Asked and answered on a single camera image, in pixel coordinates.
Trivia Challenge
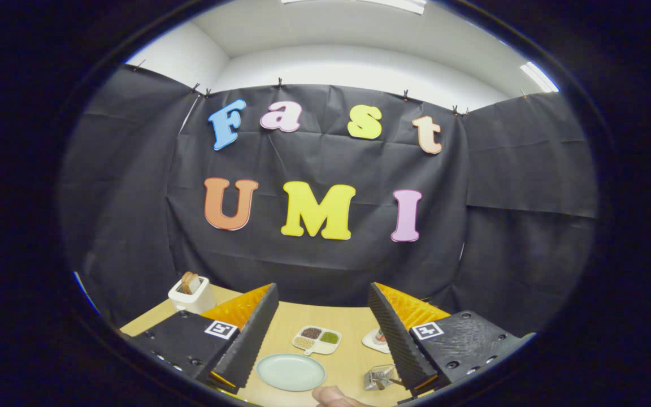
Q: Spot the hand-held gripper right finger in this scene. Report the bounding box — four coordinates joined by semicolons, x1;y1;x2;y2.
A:
367;282;535;405

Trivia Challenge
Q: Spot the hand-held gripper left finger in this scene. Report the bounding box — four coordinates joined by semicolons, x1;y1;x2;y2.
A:
128;283;280;395

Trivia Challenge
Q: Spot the white square coaster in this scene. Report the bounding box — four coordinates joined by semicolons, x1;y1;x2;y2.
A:
362;328;392;354

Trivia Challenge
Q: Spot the light green round plate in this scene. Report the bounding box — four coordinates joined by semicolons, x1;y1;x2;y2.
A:
256;353;327;392

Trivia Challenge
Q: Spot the white divided dish of beans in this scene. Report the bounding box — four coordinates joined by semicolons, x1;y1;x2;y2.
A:
292;325;342;356

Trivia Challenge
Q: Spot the white toaster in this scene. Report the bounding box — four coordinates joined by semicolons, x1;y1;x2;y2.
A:
168;275;217;315

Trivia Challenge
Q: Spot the small ceiling light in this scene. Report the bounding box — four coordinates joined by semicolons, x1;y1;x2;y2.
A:
520;61;559;93

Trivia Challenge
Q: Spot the long ceiling light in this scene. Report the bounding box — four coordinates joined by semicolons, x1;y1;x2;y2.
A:
280;0;428;15

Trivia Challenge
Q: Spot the metal wire cutlery basket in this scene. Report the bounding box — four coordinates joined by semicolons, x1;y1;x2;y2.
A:
363;365;402;391

